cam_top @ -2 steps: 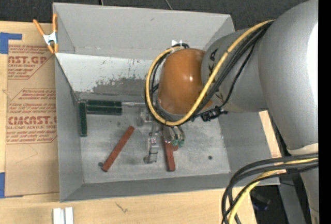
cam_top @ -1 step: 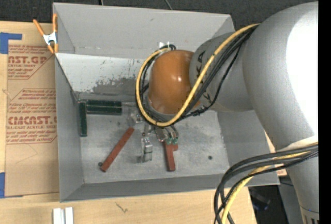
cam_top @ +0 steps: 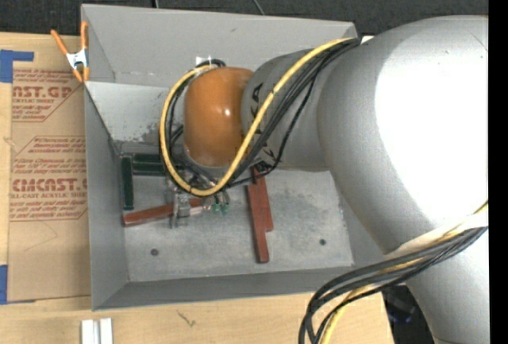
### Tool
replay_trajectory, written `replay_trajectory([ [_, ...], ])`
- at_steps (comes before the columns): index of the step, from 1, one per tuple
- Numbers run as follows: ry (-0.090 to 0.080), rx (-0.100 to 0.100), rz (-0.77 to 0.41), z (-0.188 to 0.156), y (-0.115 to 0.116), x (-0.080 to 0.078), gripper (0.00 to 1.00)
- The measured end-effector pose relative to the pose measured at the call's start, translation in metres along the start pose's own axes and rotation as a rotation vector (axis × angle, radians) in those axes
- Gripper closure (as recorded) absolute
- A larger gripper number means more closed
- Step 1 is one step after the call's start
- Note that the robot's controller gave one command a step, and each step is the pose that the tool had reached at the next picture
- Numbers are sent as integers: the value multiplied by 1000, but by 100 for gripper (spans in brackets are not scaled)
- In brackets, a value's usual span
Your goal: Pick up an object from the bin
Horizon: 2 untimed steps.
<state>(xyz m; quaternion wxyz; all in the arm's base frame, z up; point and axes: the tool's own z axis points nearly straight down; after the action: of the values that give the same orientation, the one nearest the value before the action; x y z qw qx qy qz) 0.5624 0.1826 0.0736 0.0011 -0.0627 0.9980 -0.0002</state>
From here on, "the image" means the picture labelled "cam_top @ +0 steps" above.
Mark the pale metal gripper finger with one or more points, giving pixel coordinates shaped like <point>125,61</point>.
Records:
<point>179,220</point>
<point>183,204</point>

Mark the brown cardboard board, red print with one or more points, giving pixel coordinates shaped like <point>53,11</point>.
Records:
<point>43,239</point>

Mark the red-brown block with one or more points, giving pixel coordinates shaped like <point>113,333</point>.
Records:
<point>262,247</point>
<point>147,215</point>
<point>265,207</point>

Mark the grey metal bin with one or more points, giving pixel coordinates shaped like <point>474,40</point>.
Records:
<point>222,247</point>

